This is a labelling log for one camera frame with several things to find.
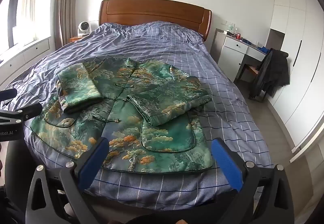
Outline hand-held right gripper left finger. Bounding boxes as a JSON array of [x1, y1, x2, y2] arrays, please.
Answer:
[[25, 137, 110, 224]]

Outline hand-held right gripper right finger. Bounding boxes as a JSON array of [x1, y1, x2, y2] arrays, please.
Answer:
[[211, 137, 296, 224]]

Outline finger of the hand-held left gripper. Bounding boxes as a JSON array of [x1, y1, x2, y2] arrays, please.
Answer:
[[0, 89, 17, 101], [0, 103, 43, 124]]

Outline green patterned padded jacket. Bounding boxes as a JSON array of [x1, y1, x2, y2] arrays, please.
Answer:
[[30, 57, 213, 175]]

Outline white window cabinet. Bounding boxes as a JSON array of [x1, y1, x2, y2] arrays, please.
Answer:
[[0, 38, 51, 88]]

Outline window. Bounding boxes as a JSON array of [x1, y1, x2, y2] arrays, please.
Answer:
[[0, 0, 51, 55]]

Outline wooden nightstand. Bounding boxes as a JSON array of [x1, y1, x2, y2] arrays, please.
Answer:
[[69, 35, 90, 43]]

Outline wooden chair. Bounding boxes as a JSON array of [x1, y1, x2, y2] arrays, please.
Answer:
[[244, 49, 289, 102]]

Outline dark jacket on chair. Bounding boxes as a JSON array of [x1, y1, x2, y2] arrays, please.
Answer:
[[249, 48, 290, 99]]

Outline brown curtain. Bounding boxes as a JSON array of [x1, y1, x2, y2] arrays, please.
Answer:
[[56, 0, 83, 48]]

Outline white desk with drawers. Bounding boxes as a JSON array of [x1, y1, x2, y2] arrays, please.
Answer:
[[211, 28, 273, 83]]

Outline white wardrobe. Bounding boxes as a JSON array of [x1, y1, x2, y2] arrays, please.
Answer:
[[266, 0, 324, 161]]

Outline blue checked duvet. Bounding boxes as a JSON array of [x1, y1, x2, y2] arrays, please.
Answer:
[[0, 21, 274, 210]]

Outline wooden bed headboard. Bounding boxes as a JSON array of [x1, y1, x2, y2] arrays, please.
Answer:
[[99, 0, 212, 42]]

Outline white round camera device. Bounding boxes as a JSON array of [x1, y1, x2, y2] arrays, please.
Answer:
[[77, 21, 91, 37]]

